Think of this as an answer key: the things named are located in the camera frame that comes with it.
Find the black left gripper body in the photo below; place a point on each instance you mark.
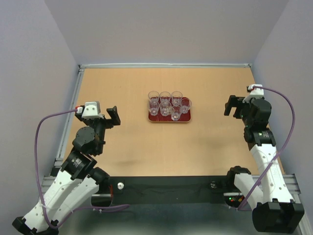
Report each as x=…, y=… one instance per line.
x=99, y=124

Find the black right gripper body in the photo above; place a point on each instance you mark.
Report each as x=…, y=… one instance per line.
x=242, y=109

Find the clear faceted glass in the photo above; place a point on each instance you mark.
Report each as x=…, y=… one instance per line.
x=153, y=97
x=153, y=108
x=164, y=96
x=176, y=113
x=176, y=98
x=185, y=105
x=165, y=108

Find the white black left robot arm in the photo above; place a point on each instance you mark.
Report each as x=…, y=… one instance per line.
x=78, y=178

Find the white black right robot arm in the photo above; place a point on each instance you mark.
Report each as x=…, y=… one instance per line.
x=273, y=207

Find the red lacquer tray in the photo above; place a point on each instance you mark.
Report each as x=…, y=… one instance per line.
x=184, y=118

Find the white round knob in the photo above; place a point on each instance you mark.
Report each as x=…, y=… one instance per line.
x=120, y=186

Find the black base cloth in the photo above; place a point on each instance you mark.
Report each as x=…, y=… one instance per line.
x=168, y=190

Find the metal front plate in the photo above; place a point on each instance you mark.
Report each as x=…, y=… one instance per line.
x=162, y=219

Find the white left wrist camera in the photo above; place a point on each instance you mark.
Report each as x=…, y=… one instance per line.
x=90, y=110

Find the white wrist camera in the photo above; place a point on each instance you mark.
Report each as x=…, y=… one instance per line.
x=254, y=91
x=90, y=110

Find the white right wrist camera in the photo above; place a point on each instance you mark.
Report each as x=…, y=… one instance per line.
x=254, y=91

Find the aluminium table frame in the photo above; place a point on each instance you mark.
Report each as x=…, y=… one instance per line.
x=303, y=225

